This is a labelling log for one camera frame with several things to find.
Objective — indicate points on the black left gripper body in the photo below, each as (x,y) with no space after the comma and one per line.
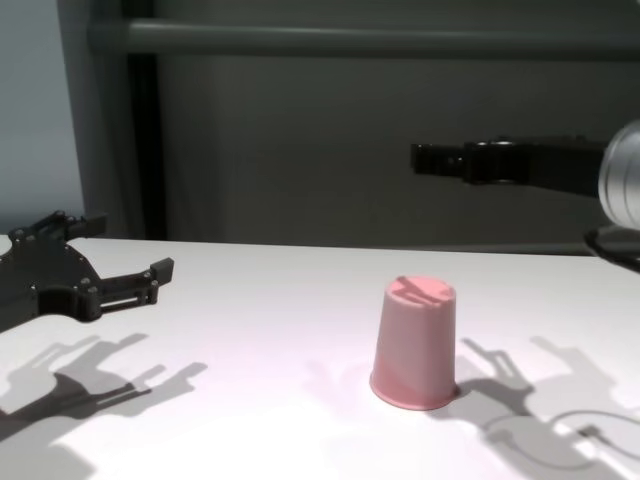
(45,285)

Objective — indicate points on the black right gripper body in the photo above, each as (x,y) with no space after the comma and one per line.
(540,165)

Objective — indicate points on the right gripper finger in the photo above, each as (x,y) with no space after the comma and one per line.
(437,159)

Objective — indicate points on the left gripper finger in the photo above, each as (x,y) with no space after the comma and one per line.
(130,287)
(60,225)

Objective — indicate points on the pink plastic cup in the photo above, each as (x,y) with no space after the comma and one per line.
(415,350)

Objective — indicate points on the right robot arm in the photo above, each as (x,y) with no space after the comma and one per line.
(622,175)

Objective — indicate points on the thick grey horizontal pipe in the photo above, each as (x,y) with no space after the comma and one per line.
(375,36)

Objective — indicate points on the black frame post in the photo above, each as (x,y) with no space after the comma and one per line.
(146,145)

